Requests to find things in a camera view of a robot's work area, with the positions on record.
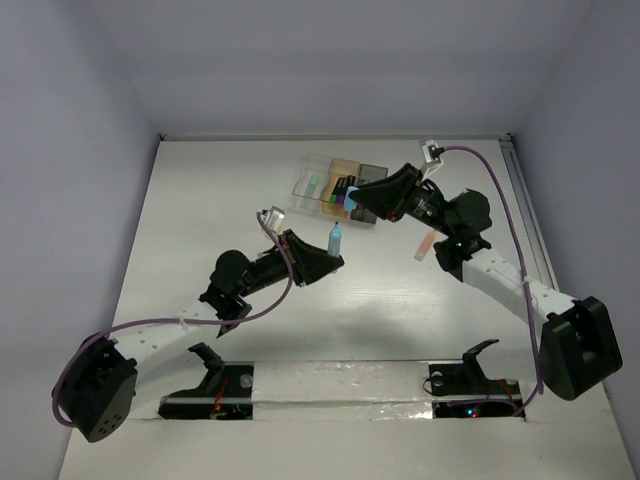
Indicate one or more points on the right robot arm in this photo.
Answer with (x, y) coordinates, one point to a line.
(574, 343)

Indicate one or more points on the blue eraser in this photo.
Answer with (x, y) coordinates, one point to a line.
(349, 203)

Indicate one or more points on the clear plastic container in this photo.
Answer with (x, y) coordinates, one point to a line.
(310, 163)

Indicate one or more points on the orange glue tube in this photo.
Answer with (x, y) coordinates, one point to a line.
(425, 245)

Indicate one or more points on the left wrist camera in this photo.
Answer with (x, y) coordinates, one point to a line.
(272, 219)

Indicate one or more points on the dark grey plastic container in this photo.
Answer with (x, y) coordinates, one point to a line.
(367, 174)

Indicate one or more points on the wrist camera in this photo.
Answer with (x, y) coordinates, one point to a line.
(272, 219)
(432, 153)

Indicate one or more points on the blue glue tube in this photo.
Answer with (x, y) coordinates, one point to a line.
(334, 241)

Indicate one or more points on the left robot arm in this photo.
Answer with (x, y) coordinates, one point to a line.
(96, 389)

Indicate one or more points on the orange plastic container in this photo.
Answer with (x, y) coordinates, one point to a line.
(338, 167)

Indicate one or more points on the green glue tube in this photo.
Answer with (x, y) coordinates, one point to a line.
(314, 180)

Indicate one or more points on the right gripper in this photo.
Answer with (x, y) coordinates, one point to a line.
(389, 197)

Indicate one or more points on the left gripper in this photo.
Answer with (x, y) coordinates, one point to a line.
(307, 263)

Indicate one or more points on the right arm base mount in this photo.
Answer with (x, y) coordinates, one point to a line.
(461, 390)

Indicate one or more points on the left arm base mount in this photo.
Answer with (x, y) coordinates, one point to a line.
(224, 392)

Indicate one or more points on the aluminium rail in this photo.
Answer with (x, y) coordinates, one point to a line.
(540, 240)

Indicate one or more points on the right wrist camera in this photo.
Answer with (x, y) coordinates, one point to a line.
(432, 153)

